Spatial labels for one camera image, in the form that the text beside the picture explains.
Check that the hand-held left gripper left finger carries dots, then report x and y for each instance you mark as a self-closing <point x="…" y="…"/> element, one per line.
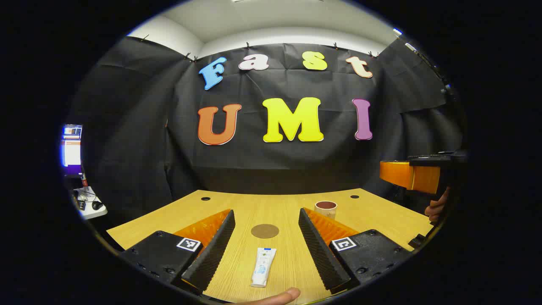
<point x="211" y="254"/>

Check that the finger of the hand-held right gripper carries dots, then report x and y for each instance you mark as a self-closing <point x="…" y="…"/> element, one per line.
<point x="406" y="174"/>

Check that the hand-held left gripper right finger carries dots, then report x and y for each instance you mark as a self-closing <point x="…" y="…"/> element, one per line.
<point x="322" y="254"/>

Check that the white toothpaste tube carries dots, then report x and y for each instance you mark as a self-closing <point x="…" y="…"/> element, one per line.
<point x="262" y="269"/>

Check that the round brown coaster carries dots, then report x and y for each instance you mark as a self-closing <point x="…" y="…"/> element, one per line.
<point x="265" y="231"/>

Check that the wooden desktop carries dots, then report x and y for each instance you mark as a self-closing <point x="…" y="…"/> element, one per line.
<point x="271" y="209"/>

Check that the black backdrop cloth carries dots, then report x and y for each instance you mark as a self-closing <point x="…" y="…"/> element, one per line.
<point x="296" y="161"/>

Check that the black computer mouse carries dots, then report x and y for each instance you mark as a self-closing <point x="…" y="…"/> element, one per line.
<point x="97" y="205"/>

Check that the white side table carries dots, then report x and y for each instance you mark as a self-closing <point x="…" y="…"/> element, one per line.
<point x="87" y="212"/>

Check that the computer monitor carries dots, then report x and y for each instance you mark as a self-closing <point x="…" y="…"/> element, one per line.
<point x="72" y="148"/>

